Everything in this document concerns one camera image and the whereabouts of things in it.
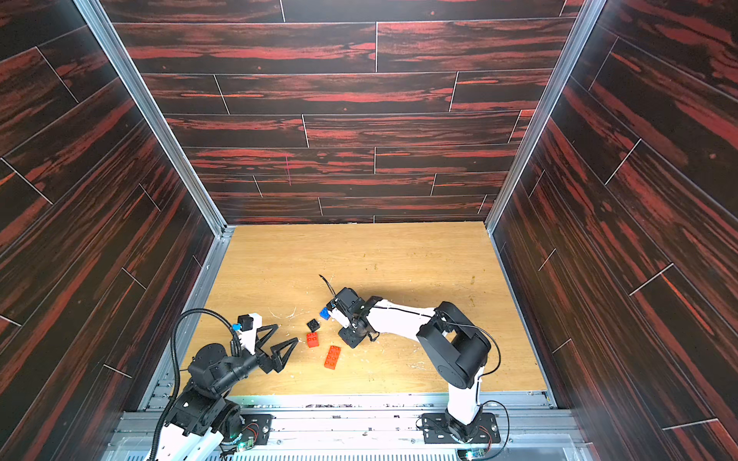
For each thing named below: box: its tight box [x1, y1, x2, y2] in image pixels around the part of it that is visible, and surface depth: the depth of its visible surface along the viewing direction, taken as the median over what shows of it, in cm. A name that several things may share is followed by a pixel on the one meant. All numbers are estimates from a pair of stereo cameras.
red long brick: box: [323, 344, 342, 370], surface depth 87 cm
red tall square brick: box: [306, 332, 320, 349], surface depth 88 cm
